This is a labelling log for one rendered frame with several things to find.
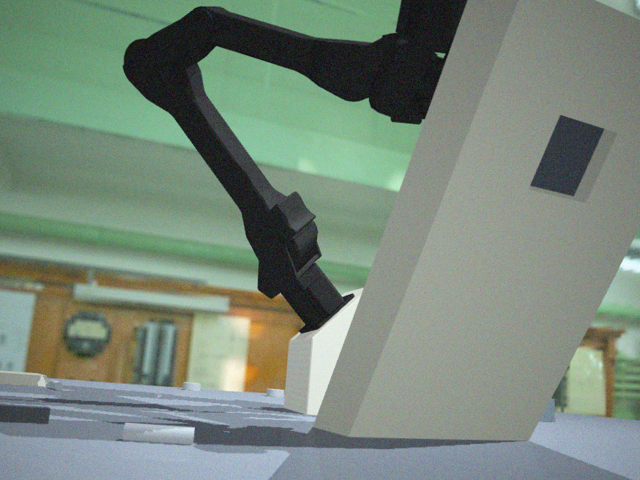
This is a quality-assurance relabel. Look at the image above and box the dark grey flat bar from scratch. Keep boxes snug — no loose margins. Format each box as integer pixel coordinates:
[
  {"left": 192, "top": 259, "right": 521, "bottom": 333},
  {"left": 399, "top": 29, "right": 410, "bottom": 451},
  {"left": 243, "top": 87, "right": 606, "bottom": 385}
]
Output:
[{"left": 0, "top": 404, "right": 51, "bottom": 424}]

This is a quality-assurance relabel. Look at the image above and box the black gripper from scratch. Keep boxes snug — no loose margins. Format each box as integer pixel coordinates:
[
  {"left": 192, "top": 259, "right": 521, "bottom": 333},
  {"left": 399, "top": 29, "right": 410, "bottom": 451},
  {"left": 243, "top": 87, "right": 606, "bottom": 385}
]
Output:
[{"left": 369, "top": 38, "right": 443, "bottom": 122}]

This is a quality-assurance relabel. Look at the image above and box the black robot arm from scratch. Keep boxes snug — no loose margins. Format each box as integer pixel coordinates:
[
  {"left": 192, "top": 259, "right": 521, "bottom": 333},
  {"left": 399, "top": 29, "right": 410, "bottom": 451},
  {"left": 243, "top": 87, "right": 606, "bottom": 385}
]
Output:
[{"left": 122, "top": 0, "right": 467, "bottom": 334}]

